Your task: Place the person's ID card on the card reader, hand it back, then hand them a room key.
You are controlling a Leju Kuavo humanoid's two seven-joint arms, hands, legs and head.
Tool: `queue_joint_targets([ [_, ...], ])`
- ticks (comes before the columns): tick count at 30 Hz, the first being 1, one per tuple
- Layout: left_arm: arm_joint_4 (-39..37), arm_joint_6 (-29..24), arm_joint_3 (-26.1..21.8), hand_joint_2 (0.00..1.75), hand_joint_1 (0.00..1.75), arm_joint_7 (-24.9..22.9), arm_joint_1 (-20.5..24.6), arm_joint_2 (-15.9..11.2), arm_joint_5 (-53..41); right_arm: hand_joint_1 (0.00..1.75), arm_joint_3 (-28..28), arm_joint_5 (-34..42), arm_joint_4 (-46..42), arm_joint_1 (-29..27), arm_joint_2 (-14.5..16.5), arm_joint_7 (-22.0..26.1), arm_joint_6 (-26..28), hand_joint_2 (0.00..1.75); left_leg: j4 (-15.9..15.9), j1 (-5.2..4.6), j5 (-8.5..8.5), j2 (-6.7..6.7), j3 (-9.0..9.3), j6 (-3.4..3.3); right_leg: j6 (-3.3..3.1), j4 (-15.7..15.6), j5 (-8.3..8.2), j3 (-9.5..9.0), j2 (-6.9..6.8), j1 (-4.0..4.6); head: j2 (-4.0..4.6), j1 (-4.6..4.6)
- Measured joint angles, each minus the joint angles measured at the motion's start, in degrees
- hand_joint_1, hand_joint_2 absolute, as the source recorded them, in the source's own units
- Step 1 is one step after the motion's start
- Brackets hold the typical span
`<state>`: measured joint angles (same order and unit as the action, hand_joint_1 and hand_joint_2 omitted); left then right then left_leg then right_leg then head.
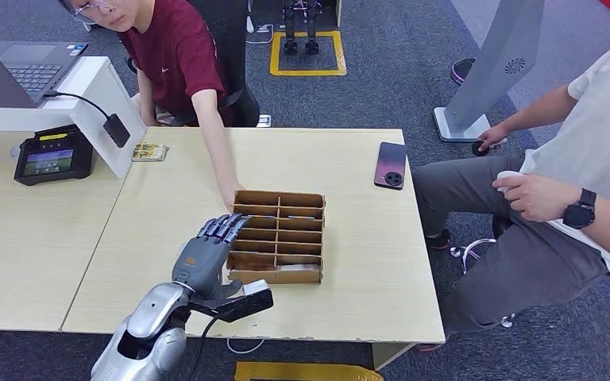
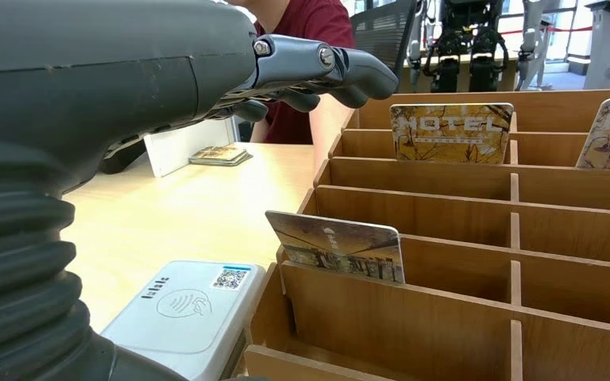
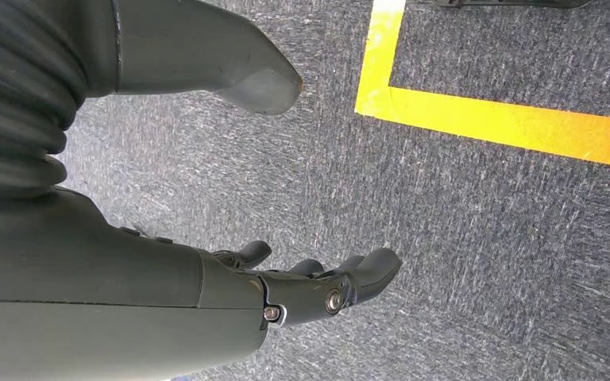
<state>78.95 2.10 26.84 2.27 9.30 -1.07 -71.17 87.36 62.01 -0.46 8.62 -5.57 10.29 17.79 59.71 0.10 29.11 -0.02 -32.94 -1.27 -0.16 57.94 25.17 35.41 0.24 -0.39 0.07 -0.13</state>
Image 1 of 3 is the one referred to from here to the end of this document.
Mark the customer person's left forearm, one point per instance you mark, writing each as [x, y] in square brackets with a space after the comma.
[215, 147]

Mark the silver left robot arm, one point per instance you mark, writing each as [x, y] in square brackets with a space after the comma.
[152, 315]

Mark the cardboard slotted card organizer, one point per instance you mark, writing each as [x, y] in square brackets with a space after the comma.
[276, 276]

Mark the round dark floor disc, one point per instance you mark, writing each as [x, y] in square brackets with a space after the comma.
[460, 71]

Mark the operator person's right forearm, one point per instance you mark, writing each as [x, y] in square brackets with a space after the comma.
[536, 111]

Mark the white desk riser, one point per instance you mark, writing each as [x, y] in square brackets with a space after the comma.
[94, 84]

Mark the customer person's left hand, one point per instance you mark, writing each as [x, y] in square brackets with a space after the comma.
[230, 197]

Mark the gold card pack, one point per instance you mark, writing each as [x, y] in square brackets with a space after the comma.
[150, 152]

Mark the black wristwatch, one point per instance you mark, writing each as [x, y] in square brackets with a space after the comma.
[578, 213]

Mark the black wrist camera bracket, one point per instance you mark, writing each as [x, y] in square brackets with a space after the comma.
[242, 307]

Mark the white card in organizer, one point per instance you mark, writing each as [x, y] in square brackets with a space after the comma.
[298, 268]

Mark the grey kiosk stand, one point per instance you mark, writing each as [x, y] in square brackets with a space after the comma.
[494, 58]

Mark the black round controller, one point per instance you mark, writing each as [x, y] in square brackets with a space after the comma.
[478, 149]

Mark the dark purple smartphone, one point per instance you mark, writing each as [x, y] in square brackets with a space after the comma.
[390, 164]

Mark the white power strip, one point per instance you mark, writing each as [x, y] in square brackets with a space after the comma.
[264, 29]

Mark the black office chair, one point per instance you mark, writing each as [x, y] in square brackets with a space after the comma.
[231, 31]

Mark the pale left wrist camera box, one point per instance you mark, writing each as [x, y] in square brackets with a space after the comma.
[255, 287]

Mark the customer person's right forearm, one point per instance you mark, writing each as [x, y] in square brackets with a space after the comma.
[147, 100]

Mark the operator person's left hand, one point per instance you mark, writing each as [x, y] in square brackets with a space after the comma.
[536, 197]

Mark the grey laptop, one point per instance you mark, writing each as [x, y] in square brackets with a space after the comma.
[36, 73]

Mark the background humanoid robot legs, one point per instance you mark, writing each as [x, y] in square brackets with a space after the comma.
[290, 47]

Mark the cream table leg panel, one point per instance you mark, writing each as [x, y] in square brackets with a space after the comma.
[392, 355]

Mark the operator person's right hand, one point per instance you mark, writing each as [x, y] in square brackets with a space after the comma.
[493, 137]

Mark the chrome stool base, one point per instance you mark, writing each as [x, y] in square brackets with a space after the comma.
[473, 244]

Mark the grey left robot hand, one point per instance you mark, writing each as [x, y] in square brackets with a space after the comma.
[199, 263]

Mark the customer person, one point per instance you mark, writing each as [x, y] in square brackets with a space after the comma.
[178, 52]

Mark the black payment terminal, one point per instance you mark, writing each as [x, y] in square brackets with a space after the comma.
[52, 163]

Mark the black power adapter brick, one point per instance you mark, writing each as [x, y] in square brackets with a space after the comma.
[117, 131]

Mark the white handheld controller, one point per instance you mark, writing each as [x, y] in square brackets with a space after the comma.
[507, 175]

